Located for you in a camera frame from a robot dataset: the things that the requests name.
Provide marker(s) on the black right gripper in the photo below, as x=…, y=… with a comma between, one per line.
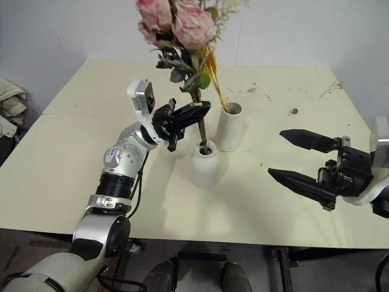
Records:
x=352, y=170

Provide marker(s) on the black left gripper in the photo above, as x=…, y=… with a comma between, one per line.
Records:
x=162, y=121

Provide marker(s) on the pink flower bouquet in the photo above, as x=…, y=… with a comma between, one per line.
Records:
x=191, y=27

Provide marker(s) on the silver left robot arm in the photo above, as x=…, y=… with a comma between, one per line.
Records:
x=121, y=158

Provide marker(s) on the dried flower twig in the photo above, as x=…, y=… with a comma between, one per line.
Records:
x=332, y=86

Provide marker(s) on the golden dried grass bouquet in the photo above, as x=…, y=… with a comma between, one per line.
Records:
x=218, y=86

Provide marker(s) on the tall white vase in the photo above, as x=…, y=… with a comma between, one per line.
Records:
x=229, y=130

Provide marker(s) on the small teal scrap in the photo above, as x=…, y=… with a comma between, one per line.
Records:
x=294, y=110

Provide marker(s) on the short white vase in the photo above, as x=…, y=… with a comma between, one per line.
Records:
x=205, y=170

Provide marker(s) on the small dried plant debris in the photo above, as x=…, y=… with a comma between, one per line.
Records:
x=250, y=89

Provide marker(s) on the black flat bar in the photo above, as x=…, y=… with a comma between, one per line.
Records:
x=202, y=256

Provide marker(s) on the crumpled beige cloth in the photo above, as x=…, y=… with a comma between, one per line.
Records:
x=10, y=103

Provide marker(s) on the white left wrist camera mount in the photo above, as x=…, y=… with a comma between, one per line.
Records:
x=135, y=89

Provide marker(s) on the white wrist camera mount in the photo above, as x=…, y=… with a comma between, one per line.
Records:
x=135, y=89
x=380, y=149

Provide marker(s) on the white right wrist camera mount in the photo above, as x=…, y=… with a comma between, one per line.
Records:
x=380, y=149

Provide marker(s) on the black metal table frame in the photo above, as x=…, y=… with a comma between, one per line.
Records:
x=281, y=269

